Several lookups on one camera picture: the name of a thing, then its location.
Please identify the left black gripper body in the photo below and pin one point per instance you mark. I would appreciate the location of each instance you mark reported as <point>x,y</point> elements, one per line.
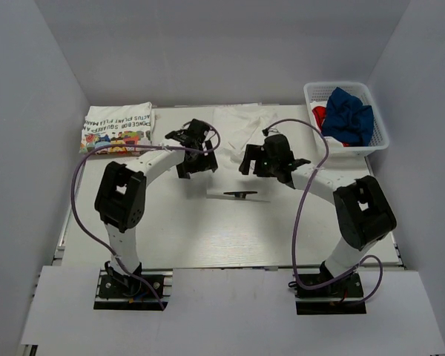
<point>199,163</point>

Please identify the dark blue t-shirt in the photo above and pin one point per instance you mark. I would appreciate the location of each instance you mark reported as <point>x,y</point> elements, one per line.
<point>348,120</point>

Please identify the white plastic mesh basket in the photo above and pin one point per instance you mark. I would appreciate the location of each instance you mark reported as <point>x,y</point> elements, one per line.
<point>321,91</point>

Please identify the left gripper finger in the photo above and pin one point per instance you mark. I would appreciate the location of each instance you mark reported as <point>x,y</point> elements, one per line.
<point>210,157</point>
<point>184,170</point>

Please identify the white t-shirt black graphic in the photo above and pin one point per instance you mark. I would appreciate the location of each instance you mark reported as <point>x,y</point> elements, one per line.
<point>239,126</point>

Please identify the folded white cartoon t-shirt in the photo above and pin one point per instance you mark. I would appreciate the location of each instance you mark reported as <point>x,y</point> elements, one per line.
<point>117,128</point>

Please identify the white t-shirt red graphic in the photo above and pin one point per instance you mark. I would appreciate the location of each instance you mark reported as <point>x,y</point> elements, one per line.
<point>318,110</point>

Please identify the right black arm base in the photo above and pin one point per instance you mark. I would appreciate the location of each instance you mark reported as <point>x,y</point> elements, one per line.
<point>340,298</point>

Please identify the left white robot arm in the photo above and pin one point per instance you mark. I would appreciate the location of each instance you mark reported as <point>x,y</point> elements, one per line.
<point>121,197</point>

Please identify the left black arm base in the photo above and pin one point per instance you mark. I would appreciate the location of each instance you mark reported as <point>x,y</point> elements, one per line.
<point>111,295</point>

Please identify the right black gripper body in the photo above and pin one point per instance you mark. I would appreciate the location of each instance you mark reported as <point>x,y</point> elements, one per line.
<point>267,165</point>

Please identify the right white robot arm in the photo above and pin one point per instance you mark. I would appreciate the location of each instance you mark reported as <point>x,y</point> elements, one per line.
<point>364,215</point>

